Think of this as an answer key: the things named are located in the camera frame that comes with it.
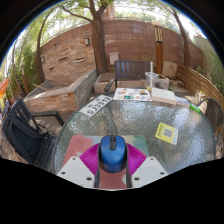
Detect clear plastic cup with straw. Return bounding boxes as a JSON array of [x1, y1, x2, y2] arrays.
[[144, 61, 159, 92]]

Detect white license plate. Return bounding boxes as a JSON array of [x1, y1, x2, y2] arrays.
[[79, 94, 113, 118]]

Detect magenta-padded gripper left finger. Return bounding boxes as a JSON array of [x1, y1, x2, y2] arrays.
[[56, 142, 102, 190]]

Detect yellow card with code print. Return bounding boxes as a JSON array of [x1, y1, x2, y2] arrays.
[[154, 122, 179, 146]]

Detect colourful printed sheet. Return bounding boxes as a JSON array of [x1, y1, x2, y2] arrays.
[[113, 87, 153, 102]]

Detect white and blue booklet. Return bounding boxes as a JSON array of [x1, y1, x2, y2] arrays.
[[175, 96, 191, 108]]

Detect raised stone planter bed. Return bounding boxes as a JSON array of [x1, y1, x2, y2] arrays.
[[23, 68, 98, 113]]

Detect large tree with forked trunk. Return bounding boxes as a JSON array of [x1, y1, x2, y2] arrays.
[[59, 0, 114, 75]]

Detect wooden garden lamp post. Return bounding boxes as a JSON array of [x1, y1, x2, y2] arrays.
[[153, 25, 164, 75]]

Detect curved wooden slat fence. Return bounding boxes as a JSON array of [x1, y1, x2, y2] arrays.
[[175, 64, 224, 111]]

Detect black backpack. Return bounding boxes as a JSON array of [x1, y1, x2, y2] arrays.
[[1, 114, 48, 164]]

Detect dark wooden slatted chair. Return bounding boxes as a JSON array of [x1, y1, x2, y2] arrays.
[[104, 60, 153, 93]]

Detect black folding chair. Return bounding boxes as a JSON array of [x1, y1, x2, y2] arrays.
[[0, 97, 65, 168]]

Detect square concrete planter with plant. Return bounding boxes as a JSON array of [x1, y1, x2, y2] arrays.
[[151, 73, 170, 90]]

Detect green plastic pack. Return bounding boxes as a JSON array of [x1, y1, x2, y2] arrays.
[[189, 102, 202, 115]]

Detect grey wall utility box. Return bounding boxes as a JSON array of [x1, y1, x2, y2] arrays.
[[108, 51, 120, 66]]

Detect slender leaning tree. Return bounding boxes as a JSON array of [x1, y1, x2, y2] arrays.
[[166, 3, 192, 68]]

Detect blue and black computer mouse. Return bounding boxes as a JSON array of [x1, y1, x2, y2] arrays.
[[97, 134, 128, 174]]

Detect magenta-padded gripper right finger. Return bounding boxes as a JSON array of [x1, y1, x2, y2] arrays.
[[124, 142, 169, 190]]

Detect beige stone block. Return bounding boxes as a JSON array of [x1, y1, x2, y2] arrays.
[[162, 61, 179, 79]]

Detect low beige concrete planter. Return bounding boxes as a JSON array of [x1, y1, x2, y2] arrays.
[[93, 72, 117, 94]]

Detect pink pastel patterned mouse pad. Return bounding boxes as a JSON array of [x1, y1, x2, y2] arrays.
[[62, 134, 150, 190]]

